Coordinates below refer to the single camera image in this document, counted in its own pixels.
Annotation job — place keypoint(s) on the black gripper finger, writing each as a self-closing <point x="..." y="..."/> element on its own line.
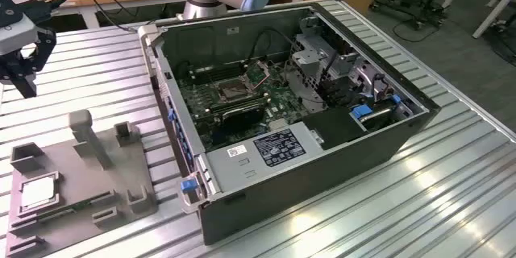
<point x="45" y="49"/>

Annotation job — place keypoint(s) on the silver CPU green edge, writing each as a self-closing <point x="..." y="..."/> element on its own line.
<point x="37" y="193"/>

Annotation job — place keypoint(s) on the black RAM slot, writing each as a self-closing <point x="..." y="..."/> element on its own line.
<point x="213" y="68"/>
<point x="231" y="109"/>
<point x="225" y="104"/>
<point x="217" y="75"/>

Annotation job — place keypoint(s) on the CPU socket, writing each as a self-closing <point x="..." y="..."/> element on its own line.
<point x="233" y="92"/>

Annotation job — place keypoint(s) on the grey parts rack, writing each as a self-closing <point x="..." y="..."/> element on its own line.
<point x="80" y="185"/>

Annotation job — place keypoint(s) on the green RAM stick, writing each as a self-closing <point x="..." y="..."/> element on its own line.
<point x="60" y="209"/>

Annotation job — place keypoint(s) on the black graphics card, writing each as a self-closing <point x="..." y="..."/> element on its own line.
<point x="241" y="117"/>

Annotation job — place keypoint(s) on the blue case latch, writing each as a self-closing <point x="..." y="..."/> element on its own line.
<point x="188" y="186"/>

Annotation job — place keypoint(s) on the green motherboard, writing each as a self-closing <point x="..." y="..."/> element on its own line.
<point x="277" y="95"/>

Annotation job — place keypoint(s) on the grey power supply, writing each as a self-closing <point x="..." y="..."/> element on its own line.
<point x="237" y="167"/>

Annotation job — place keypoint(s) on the grey metal drive cage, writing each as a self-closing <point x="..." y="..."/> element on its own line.
<point x="309" y="58"/>

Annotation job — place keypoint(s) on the black plastic shroud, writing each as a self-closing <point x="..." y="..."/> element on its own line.
<point x="331" y="128"/>

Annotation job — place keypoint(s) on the open dark PC case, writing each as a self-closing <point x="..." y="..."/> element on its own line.
<point x="281" y="203"/>

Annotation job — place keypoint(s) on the blue disk carrier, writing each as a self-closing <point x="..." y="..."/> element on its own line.
<point x="360" y="113"/>

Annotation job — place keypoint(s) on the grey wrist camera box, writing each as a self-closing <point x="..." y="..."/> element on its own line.
<point x="16" y="36"/>

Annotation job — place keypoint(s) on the white table frame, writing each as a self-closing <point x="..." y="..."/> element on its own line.
<point x="489" y="13"/>

